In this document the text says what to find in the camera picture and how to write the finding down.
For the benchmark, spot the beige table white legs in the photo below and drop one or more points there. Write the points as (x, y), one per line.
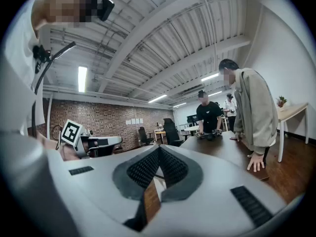
(291, 111)

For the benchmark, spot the tall black office chair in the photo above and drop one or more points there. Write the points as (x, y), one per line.
(170, 130)

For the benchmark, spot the pale oval table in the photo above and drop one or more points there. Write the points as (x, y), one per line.
(191, 130)

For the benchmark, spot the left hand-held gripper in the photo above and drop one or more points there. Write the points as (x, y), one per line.
(71, 132)

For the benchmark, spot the yellow round table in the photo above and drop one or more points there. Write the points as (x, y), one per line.
(160, 132)

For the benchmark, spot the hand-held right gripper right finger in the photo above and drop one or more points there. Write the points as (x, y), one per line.
(222, 181)

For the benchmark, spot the person's left forearm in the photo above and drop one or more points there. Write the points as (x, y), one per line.
(49, 142)

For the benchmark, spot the ceiling tube light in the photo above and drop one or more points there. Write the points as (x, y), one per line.
(209, 77)
(158, 98)
(82, 79)
(215, 93)
(179, 105)

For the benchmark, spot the black head-worn camera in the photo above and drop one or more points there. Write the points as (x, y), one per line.
(106, 9)

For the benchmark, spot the person's head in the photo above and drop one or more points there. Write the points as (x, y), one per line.
(49, 9)

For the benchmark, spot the black rounded device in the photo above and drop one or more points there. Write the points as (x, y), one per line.
(210, 137)

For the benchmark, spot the small potted plant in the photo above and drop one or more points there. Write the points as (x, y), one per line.
(281, 100)

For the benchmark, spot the black clip microphone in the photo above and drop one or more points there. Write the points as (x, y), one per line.
(40, 53)

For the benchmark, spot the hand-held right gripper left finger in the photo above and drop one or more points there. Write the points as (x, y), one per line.
(98, 181)

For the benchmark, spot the person's white shirt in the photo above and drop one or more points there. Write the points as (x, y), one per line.
(17, 58)

